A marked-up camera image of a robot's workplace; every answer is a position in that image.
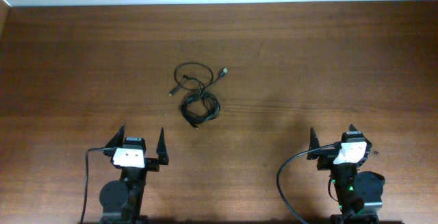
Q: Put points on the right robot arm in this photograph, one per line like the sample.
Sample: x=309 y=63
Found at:
x=358 y=193

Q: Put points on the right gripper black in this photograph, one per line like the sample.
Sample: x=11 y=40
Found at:
x=325 y=159

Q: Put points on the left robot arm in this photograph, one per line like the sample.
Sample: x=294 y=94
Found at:
x=121 y=199

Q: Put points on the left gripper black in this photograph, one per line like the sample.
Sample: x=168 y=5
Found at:
x=151 y=165

